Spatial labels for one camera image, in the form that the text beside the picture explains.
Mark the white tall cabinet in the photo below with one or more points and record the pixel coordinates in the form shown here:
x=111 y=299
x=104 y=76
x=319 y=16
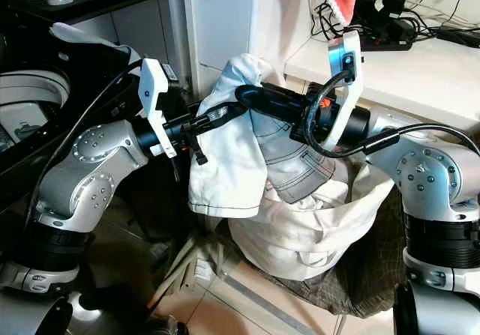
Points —
x=217 y=20

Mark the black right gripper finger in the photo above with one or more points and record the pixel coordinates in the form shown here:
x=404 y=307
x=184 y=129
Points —
x=281 y=115
x=270 y=97

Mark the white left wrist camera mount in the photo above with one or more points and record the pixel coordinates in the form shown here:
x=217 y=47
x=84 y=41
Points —
x=154 y=95

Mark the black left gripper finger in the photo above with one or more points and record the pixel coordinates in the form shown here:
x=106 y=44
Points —
x=198 y=148
x=217 y=115

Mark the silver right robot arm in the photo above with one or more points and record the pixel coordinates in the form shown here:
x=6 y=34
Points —
x=431 y=177

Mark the black power strip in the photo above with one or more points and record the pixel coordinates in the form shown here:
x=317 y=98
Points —
x=382 y=41

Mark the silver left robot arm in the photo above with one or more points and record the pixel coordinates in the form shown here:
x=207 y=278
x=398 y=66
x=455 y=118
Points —
x=79 y=174

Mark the grey denim garment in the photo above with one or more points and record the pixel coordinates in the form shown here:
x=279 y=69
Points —
x=296 y=166

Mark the brown mesh laundry basket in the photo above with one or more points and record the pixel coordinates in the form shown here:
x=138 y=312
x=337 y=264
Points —
x=375 y=275

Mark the white folded floor rack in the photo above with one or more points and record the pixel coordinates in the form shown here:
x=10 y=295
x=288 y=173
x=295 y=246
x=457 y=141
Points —
x=199 y=271

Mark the white garment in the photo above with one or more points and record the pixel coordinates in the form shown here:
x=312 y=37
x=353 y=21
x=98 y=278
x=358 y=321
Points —
x=229 y=166

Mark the dark-topped white cupboard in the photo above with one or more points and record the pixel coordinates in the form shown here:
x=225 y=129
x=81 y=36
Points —
x=142 y=16

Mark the black top-load washing machine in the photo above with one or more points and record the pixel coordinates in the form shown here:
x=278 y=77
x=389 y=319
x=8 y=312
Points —
x=37 y=50

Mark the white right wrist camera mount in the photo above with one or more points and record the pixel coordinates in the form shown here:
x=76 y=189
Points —
x=345 y=58

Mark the black power adapter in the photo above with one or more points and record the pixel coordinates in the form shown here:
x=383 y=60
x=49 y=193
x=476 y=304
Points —
x=379 y=5

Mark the cream cloth garment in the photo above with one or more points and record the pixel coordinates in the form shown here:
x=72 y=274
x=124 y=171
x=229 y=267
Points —
x=307 y=234

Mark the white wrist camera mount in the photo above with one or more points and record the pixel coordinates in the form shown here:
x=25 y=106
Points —
x=154 y=95
x=345 y=58

